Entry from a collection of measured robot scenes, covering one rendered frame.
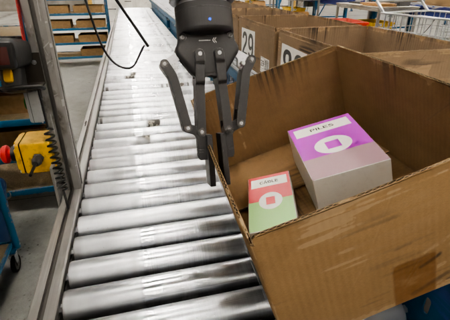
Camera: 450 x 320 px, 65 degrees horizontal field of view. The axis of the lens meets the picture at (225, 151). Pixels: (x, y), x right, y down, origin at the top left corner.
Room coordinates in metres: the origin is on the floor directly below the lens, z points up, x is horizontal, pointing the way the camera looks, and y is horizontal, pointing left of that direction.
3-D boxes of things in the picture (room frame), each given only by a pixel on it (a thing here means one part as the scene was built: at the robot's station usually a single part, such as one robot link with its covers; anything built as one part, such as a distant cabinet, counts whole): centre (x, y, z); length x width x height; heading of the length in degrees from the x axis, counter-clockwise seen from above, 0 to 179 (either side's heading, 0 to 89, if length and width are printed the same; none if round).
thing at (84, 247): (0.57, 0.04, 0.72); 0.52 x 0.05 x 0.05; 104
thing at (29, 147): (0.66, 0.41, 0.84); 0.15 x 0.09 x 0.07; 14
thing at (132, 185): (0.76, 0.09, 0.72); 0.52 x 0.05 x 0.05; 104
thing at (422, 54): (0.91, -0.34, 0.97); 0.39 x 0.29 x 0.17; 14
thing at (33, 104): (0.70, 0.39, 0.95); 0.07 x 0.03 x 0.07; 14
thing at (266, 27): (1.31, -0.24, 0.96); 0.39 x 0.29 x 0.17; 14
